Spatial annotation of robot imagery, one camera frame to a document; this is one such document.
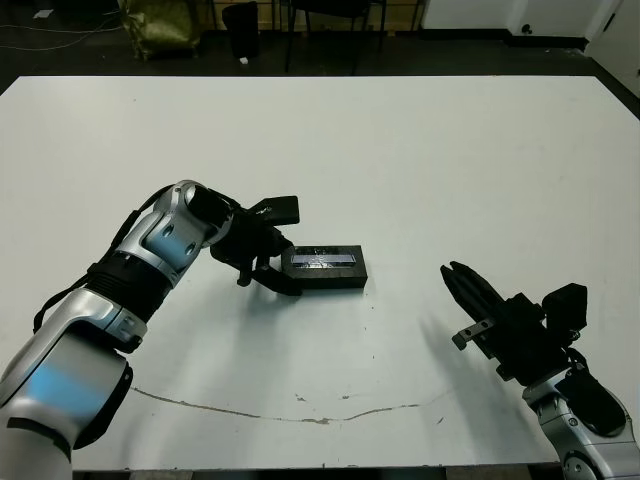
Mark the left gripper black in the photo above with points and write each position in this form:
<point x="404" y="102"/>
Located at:
<point x="245" y="240"/>

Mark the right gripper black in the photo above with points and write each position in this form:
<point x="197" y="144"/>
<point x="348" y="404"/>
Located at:
<point x="530" y="345"/>

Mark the black box lid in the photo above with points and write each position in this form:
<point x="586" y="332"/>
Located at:
<point x="330" y="275"/>

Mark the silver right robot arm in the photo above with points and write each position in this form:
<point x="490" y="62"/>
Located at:
<point x="575" y="435"/>

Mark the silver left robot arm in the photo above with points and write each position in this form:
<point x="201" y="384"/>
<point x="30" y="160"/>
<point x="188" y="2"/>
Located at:
<point x="100" y="310"/>

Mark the black mesh office chair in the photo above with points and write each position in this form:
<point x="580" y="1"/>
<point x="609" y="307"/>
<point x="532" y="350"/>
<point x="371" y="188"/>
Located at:
<point x="289" y="45"/>

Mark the black waste bin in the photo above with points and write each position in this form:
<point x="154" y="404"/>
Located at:
<point x="241" y="30"/>

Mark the yellow green sack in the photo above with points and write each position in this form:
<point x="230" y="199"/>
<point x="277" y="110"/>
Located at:
<point x="160" y="27"/>

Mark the black round door stop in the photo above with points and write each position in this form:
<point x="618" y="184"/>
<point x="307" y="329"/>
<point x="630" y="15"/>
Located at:
<point x="525" y="29"/>

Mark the white door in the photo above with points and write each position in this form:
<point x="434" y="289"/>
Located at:
<point x="620" y="50"/>

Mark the white paper sheet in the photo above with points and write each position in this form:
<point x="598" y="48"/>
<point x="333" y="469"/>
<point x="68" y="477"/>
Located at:
<point x="43" y="13"/>

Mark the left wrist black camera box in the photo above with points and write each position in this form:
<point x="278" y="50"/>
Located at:
<point x="282" y="209"/>

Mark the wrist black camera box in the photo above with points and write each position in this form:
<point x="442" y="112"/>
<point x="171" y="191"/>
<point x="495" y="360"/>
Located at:
<point x="282" y="209"/>
<point x="567" y="307"/>

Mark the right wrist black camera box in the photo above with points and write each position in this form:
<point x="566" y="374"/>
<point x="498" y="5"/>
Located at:
<point x="567" y="307"/>

